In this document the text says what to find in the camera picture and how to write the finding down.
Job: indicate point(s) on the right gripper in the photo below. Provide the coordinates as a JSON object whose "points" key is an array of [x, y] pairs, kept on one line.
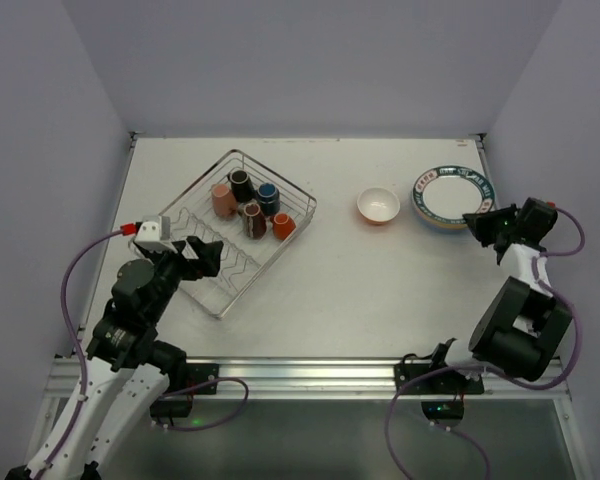
{"points": [[496, 226]]}

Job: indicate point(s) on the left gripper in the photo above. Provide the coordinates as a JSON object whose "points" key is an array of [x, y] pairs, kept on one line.
{"points": [[191, 258]]}

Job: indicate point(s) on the dark green plate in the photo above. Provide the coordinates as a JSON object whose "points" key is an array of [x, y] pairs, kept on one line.
{"points": [[451, 191]]}

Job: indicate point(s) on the pink textured cup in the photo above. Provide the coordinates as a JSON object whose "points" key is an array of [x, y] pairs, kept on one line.
{"points": [[223, 200]]}

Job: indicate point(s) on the brown striped mug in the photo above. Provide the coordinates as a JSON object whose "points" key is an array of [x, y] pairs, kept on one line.
{"points": [[253, 220]]}

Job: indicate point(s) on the black mug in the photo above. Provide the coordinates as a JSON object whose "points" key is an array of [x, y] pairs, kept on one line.
{"points": [[241, 185]]}

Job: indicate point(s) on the blue mug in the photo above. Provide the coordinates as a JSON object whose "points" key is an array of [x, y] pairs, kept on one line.
{"points": [[268, 197]]}

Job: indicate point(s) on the orange bowl white inside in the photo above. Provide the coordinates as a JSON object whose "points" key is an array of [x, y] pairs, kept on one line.
{"points": [[378, 206]]}

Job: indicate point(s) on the blue plate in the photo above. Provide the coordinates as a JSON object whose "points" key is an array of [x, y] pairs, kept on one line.
{"points": [[437, 223]]}

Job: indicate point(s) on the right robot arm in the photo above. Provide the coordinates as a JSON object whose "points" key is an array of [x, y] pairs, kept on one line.
{"points": [[522, 328]]}

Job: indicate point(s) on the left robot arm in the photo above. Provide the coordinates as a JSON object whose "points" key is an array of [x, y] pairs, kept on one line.
{"points": [[125, 368]]}

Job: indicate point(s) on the orange red mug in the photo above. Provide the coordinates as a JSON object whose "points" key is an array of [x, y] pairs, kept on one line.
{"points": [[283, 226]]}

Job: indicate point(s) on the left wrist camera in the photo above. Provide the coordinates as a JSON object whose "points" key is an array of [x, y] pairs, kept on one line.
{"points": [[153, 234]]}

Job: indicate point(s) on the metal wire dish rack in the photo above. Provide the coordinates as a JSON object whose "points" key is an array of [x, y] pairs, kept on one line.
{"points": [[243, 260]]}

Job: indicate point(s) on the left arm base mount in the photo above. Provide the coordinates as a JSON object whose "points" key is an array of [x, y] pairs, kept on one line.
{"points": [[170, 407]]}

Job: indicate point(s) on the aluminium mounting rail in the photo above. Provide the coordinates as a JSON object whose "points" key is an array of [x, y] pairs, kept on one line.
{"points": [[309, 379]]}

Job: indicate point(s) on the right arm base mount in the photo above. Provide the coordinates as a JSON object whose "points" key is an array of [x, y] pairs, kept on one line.
{"points": [[433, 382]]}

